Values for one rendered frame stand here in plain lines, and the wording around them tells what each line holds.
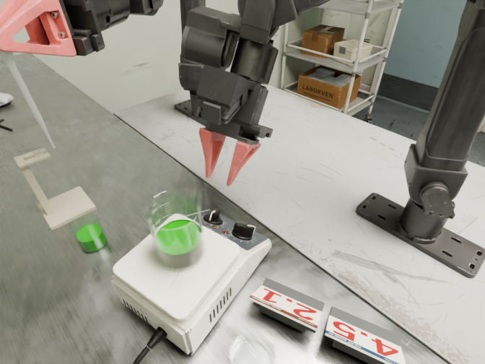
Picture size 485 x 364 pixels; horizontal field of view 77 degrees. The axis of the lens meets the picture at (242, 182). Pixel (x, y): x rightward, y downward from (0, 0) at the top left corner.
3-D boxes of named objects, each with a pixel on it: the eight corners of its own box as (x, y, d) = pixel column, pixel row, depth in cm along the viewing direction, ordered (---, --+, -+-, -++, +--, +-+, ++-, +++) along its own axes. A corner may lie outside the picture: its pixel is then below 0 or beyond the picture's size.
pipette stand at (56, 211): (81, 188, 62) (55, 133, 54) (97, 209, 57) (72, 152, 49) (38, 207, 58) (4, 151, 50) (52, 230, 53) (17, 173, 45)
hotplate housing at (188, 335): (209, 218, 55) (206, 185, 50) (272, 250, 50) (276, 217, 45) (108, 318, 41) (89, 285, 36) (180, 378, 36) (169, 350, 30)
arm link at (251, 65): (214, 76, 41) (229, 22, 39) (224, 81, 46) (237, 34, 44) (263, 91, 40) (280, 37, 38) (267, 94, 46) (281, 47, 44)
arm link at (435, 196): (426, 185, 41) (473, 193, 40) (416, 150, 48) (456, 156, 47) (410, 217, 45) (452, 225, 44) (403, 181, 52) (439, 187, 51)
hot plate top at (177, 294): (177, 214, 45) (176, 210, 45) (244, 250, 40) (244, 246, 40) (110, 273, 38) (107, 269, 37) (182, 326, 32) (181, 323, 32)
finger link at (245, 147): (234, 195, 42) (255, 130, 40) (190, 177, 44) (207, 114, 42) (247, 186, 49) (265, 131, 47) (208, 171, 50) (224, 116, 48)
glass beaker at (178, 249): (177, 285, 36) (165, 238, 30) (147, 254, 39) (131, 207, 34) (221, 250, 40) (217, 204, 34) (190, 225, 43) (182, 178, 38)
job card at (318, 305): (265, 278, 46) (267, 262, 43) (324, 304, 43) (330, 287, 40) (247, 313, 42) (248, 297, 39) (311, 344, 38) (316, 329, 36)
